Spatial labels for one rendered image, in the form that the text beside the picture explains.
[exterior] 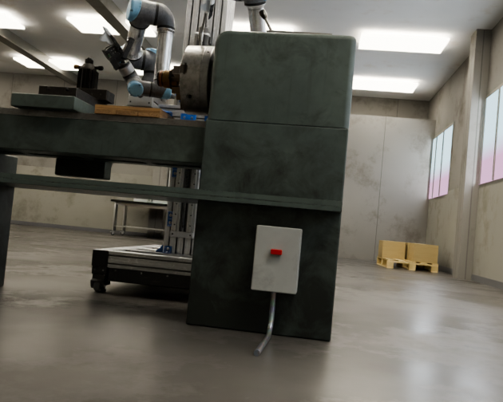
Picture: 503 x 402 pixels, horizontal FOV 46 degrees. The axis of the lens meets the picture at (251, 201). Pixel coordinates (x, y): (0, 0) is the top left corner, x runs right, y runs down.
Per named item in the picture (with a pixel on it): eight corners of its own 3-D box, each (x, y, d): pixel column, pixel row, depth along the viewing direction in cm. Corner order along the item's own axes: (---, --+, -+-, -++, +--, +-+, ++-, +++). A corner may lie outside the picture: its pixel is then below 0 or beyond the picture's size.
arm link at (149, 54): (165, 72, 335) (168, 49, 336) (141, 68, 331) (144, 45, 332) (162, 76, 347) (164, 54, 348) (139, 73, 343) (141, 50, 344)
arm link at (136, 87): (151, 84, 291) (149, 79, 300) (128, 80, 288) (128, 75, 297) (148, 100, 294) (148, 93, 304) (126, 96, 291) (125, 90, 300)
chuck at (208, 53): (220, 116, 288) (224, 51, 284) (205, 115, 257) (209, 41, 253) (213, 116, 289) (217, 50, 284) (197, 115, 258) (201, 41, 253)
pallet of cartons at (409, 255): (437, 273, 873) (440, 246, 875) (384, 267, 882) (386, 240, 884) (424, 268, 985) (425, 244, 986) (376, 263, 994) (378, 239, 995)
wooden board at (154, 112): (181, 132, 290) (182, 124, 290) (159, 117, 255) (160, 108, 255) (124, 128, 295) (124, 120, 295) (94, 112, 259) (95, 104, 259)
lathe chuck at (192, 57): (213, 116, 289) (217, 50, 284) (197, 115, 258) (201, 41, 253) (196, 115, 290) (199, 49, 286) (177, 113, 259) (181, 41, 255)
